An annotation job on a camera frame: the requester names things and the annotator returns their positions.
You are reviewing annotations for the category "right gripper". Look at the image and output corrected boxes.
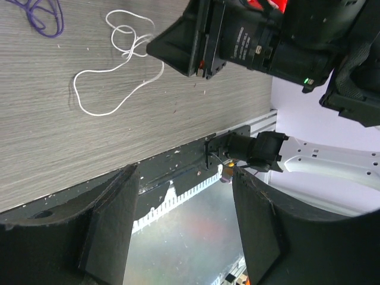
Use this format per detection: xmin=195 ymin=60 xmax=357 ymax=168
xmin=146 ymin=0 xmax=333 ymax=92

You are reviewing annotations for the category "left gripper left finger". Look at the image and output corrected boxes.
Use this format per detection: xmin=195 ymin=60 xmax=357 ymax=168
xmin=1 ymin=164 xmax=140 ymax=284

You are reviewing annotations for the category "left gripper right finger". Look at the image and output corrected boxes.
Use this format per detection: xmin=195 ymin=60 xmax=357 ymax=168
xmin=233 ymin=167 xmax=379 ymax=284

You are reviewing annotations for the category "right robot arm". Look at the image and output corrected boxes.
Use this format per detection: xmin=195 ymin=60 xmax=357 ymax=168
xmin=147 ymin=1 xmax=379 ymax=216

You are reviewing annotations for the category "red bin middle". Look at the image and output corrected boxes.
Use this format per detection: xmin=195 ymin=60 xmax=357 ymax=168
xmin=246 ymin=0 xmax=288 ymax=13

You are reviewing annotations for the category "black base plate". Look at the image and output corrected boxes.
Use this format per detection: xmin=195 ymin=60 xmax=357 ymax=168
xmin=0 ymin=124 xmax=252 ymax=226

